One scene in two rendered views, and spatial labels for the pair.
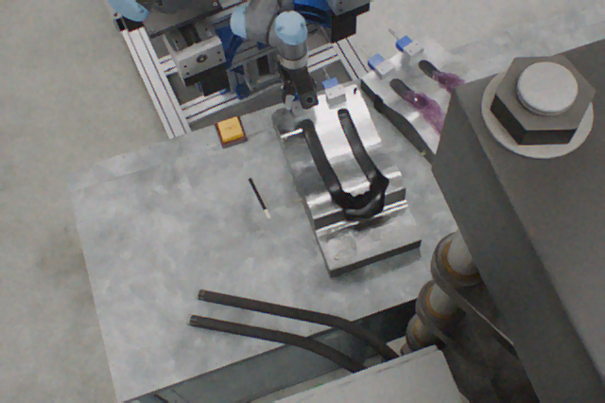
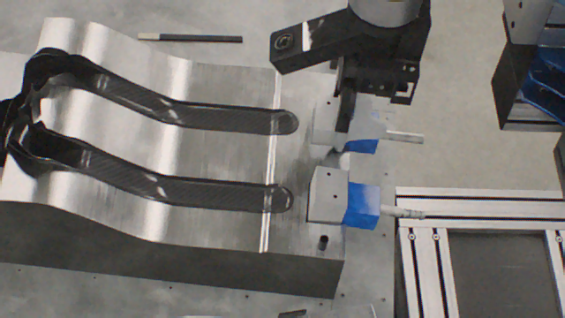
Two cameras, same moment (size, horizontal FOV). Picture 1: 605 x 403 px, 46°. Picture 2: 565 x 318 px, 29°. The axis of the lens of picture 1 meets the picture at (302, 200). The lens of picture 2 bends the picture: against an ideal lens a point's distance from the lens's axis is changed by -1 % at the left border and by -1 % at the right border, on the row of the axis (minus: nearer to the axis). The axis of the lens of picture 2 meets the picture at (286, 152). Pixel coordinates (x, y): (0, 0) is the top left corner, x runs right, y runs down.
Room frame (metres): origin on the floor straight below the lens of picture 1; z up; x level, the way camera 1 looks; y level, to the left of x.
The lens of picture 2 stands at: (1.15, -0.82, 1.89)
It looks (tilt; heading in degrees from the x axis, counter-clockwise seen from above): 53 degrees down; 99
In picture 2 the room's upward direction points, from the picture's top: 10 degrees clockwise
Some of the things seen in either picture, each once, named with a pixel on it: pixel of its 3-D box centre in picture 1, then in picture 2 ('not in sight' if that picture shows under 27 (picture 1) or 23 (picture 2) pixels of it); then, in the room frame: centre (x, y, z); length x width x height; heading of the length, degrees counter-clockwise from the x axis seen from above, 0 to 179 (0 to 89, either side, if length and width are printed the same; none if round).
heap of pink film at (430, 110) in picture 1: (449, 105); not in sight; (1.03, -0.44, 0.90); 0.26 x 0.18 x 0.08; 30
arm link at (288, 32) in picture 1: (290, 35); not in sight; (1.10, -0.02, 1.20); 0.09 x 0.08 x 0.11; 62
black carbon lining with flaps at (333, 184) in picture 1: (345, 160); (144, 132); (0.89, -0.13, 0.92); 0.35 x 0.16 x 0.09; 13
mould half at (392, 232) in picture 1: (343, 174); (131, 148); (0.87, -0.12, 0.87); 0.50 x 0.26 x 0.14; 13
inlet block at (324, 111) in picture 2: (296, 96); (368, 132); (1.12, -0.01, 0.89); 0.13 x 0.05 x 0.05; 13
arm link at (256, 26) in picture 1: (257, 19); not in sight; (1.17, 0.06, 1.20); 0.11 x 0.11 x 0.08; 62
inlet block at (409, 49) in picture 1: (403, 43); not in sight; (1.29, -0.35, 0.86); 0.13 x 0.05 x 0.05; 30
